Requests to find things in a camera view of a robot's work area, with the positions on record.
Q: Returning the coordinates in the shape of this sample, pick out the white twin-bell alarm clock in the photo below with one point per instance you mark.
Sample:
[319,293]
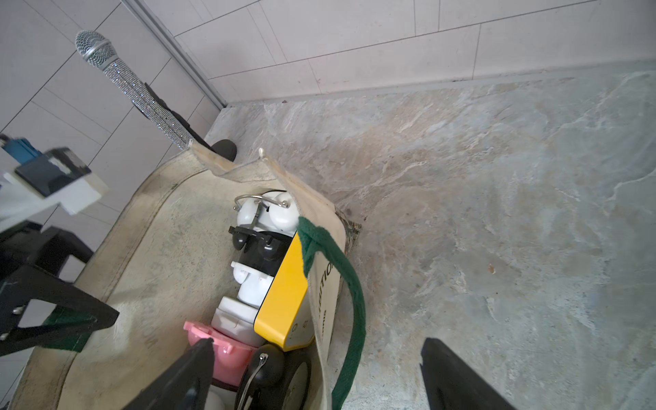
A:
[272,211]

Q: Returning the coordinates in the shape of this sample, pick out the black and white alarm clock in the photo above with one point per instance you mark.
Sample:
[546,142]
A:
[262,251]

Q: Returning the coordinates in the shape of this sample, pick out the left metal corner profile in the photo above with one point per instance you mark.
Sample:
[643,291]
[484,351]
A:
[144,14]

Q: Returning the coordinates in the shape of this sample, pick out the small white alarm clock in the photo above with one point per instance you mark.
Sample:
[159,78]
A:
[235,316]

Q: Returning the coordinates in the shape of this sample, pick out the beige canvas tote bag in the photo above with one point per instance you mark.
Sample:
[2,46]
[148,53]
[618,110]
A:
[166,261]

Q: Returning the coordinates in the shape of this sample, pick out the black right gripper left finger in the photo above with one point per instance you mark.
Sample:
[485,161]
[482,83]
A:
[184,385]

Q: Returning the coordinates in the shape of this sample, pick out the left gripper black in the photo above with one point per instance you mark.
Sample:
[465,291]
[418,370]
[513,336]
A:
[38,307]

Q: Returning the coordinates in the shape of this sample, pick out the yellow square alarm clock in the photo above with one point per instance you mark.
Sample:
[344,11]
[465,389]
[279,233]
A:
[284,318]

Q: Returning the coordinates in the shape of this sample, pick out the pink alarm clock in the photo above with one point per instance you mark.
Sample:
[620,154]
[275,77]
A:
[231,356]

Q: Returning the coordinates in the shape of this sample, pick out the black twin-bell alarm clock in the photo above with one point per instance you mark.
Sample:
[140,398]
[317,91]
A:
[275,379]

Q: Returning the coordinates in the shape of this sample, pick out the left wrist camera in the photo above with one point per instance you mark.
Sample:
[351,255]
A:
[42,180]

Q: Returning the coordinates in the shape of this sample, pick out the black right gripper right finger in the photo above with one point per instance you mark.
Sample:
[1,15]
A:
[451,384]

